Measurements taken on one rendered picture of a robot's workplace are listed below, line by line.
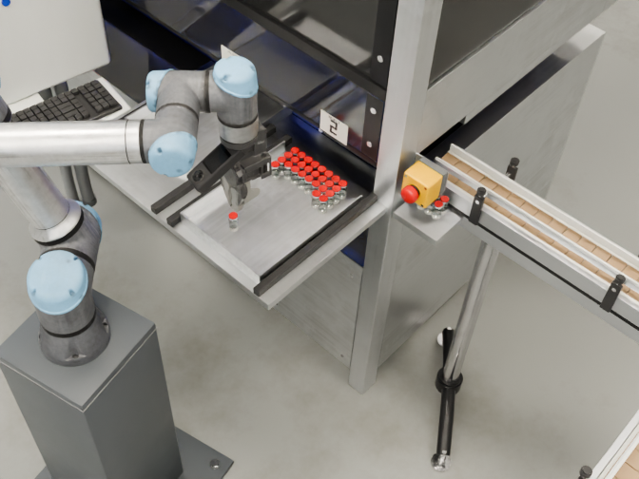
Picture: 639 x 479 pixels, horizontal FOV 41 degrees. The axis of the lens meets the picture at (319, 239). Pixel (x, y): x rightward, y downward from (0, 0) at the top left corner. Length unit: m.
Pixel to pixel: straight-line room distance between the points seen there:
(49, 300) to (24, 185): 0.23
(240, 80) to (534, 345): 1.75
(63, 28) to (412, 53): 1.06
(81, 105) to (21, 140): 0.93
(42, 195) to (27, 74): 0.75
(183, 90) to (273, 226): 0.57
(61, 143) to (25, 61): 0.99
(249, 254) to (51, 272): 0.44
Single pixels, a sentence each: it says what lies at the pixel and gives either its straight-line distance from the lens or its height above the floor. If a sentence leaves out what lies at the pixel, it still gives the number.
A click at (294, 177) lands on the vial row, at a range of 2.04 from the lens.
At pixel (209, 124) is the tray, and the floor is 0.88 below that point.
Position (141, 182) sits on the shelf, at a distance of 2.10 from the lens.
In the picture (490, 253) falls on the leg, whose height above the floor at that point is 0.77.
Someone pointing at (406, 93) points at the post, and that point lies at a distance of 1.79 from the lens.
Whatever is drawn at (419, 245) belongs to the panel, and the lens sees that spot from 2.33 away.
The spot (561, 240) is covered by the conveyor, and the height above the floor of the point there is 0.96.
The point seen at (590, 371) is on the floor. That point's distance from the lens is 2.96.
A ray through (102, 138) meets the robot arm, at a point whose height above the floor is 1.40.
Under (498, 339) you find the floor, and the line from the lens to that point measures 2.94.
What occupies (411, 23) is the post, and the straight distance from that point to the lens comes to 1.69.
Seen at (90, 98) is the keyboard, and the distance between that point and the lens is 2.42.
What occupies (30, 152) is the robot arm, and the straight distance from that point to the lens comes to 1.48.
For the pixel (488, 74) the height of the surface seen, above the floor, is 1.11.
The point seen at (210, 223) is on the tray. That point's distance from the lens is 1.99.
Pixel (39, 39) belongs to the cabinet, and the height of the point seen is 0.97.
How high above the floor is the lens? 2.38
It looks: 50 degrees down
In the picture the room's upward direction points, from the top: 4 degrees clockwise
